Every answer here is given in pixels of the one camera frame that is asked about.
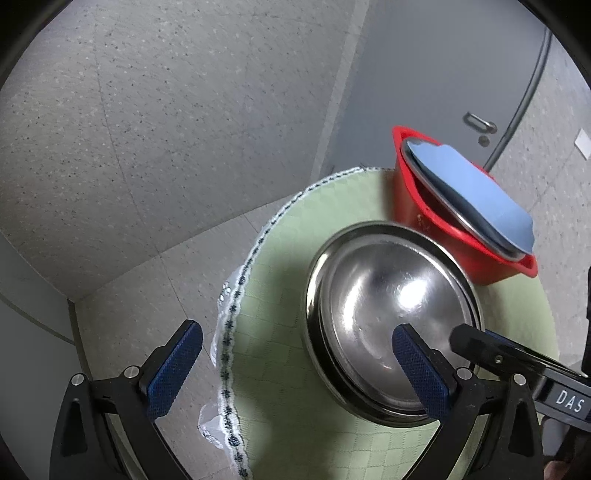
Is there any medium shiny steel bowl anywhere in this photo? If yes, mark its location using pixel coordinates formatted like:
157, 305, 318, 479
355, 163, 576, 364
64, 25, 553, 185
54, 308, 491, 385
303, 221, 484, 428

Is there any blue plastic bowl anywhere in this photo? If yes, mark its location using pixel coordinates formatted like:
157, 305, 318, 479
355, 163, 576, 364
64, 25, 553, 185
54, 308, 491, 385
406, 138, 536, 256

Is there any small plain steel bowl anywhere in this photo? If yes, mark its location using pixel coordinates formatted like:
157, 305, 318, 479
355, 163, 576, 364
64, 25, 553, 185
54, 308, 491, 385
320, 233, 482, 416

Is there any round table with lace cloth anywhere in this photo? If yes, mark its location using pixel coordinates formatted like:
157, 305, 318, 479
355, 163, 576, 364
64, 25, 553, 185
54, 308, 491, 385
197, 165, 559, 480

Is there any red plastic basin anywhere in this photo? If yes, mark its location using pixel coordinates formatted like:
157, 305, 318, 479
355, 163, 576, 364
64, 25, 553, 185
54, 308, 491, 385
392, 126, 538, 285

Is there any grey door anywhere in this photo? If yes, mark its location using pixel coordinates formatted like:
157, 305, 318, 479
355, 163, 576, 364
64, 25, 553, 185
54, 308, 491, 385
322, 1, 551, 175

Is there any metal door handle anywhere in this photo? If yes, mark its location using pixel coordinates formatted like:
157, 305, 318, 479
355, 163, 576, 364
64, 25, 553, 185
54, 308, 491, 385
463, 111, 498, 135

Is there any white wall switch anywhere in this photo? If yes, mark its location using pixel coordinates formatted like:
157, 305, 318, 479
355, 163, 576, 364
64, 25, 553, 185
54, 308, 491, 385
574, 128, 591, 160

